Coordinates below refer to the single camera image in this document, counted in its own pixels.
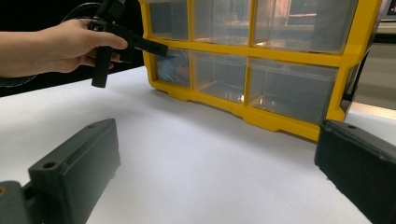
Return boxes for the grid of clear drawers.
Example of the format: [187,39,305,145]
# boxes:
[148,0,359,126]

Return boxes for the yellow black drawer cabinet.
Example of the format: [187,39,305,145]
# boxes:
[138,0,385,143]

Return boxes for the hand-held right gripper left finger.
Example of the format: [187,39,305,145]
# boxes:
[27,118,122,224]

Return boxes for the monitor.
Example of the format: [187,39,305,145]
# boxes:
[381,0,396,21]

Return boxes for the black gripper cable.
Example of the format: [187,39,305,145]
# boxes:
[61,2,104,23]

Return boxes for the black curtain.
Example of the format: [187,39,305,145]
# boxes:
[0,0,145,98]

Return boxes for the wooden table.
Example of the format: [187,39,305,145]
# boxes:
[347,102,396,121]

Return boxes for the blue crimp terminal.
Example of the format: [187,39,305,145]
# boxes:
[159,59,180,84]

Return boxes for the beige desk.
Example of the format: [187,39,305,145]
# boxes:
[375,21,396,35]

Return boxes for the clear plastic storage drawer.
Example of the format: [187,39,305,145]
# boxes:
[154,48,191,89]

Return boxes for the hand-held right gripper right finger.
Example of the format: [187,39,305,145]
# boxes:
[313,119,396,224]

